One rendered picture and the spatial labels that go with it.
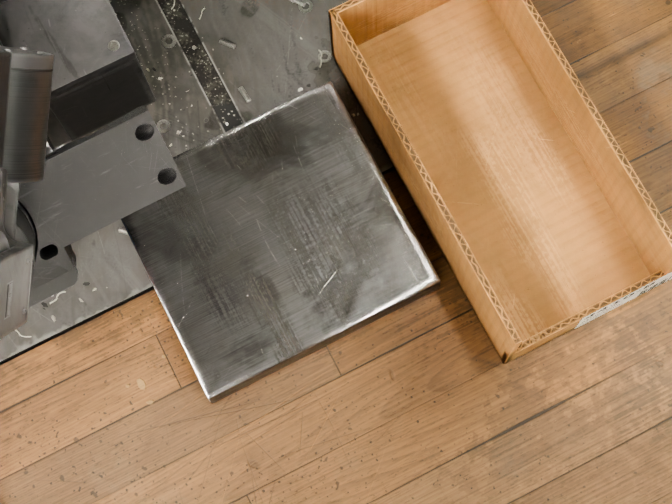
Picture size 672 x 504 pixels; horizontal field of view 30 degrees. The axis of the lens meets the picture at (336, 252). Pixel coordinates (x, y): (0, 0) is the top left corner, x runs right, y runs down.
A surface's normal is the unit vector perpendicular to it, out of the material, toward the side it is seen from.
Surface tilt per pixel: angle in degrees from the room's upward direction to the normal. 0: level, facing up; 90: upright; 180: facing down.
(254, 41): 0
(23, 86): 58
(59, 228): 30
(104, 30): 0
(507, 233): 0
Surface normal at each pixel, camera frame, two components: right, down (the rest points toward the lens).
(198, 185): -0.03, -0.25
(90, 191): 0.21, 0.19
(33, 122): 0.87, 0.19
